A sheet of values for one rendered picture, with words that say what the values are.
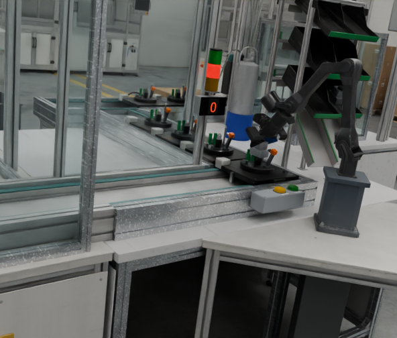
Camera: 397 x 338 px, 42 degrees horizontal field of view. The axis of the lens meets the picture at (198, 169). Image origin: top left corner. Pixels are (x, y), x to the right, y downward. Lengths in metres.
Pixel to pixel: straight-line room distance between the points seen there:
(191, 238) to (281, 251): 0.29
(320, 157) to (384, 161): 1.50
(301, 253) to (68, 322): 0.73
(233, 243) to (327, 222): 0.39
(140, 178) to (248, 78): 1.26
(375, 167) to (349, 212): 1.79
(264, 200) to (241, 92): 1.26
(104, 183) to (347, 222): 0.85
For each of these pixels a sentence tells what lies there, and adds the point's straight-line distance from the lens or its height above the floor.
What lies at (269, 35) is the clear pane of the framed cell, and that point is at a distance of 3.30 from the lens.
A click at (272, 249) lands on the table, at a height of 0.86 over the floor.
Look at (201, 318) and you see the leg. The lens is 1.80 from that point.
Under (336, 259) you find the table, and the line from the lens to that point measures 1.70.
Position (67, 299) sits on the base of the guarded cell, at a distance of 1.53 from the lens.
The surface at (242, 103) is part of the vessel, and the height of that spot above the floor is 1.08.
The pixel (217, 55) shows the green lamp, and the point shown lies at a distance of 1.96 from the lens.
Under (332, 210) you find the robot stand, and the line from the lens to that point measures 1.86.
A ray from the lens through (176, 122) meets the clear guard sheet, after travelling 1.97.
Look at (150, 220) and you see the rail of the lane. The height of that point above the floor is 0.91.
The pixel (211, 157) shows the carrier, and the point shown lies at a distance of 2.16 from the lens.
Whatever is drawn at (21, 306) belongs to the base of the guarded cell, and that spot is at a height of 0.75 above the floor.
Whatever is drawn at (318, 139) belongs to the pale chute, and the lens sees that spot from 2.29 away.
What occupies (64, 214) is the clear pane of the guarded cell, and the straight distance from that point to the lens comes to 1.44.
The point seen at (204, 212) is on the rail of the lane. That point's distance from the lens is 1.74.
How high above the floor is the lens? 1.54
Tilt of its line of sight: 17 degrees down
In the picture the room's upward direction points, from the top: 7 degrees clockwise
